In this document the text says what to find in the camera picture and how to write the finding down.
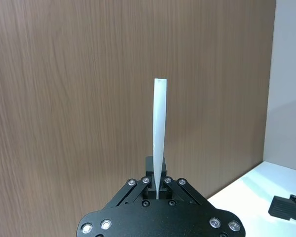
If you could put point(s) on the brown wood-grain panel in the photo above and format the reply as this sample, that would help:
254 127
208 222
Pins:
88 98

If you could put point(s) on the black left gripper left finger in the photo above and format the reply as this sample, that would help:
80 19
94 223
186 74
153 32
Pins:
138 187

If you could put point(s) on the black ribbed plastic object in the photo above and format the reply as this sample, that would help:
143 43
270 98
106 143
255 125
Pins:
283 208

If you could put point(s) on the thin white plastic piece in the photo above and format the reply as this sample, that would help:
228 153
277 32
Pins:
159 118

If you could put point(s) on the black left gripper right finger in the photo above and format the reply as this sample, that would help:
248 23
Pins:
180 188

